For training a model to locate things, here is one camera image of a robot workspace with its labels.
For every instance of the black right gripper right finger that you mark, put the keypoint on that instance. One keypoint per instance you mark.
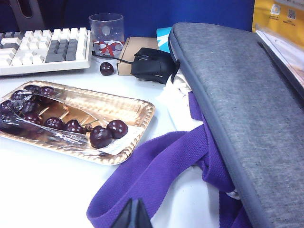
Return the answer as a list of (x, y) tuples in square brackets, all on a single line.
[(142, 217)]

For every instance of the brown cardboard box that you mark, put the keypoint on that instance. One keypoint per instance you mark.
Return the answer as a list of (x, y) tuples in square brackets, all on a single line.
[(147, 42)]

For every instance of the grey fabric laptop sleeve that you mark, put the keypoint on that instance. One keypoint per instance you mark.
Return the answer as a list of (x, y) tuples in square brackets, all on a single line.
[(237, 107)]

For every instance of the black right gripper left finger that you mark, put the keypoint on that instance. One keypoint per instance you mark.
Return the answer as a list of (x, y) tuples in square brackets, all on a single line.
[(127, 217)]

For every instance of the clear plastic folder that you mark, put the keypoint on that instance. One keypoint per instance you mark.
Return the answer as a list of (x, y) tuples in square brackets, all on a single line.
[(285, 50)]

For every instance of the black computer mouse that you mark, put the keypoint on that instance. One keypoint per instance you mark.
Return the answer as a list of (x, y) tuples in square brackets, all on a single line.
[(152, 66)]

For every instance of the yellow paper package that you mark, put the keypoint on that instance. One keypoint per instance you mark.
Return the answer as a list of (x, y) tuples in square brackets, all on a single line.
[(266, 14)]

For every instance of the teal and white packet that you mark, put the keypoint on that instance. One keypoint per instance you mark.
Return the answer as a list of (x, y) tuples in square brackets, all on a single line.
[(164, 38)]

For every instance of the white printed label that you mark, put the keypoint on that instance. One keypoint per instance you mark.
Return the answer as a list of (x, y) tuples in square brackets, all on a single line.
[(123, 142)]

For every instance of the white and grey keyboard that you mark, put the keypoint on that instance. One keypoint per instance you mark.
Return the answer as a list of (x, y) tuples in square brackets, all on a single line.
[(35, 52)]

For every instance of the clear glass with red ribbon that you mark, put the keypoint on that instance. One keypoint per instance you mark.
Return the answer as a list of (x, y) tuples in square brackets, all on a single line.
[(107, 33)]

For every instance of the grey monitor stand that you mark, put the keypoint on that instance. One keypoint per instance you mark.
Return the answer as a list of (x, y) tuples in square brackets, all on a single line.
[(35, 16)]

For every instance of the gold rectangular tray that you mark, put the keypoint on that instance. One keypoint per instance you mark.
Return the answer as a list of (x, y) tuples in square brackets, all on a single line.
[(107, 104)]

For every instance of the dark red cherry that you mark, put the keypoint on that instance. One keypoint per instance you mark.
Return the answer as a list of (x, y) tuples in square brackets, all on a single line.
[(117, 128), (6, 107), (29, 107), (74, 126), (20, 95), (101, 137), (106, 69), (32, 118), (32, 88), (54, 123), (46, 92)]

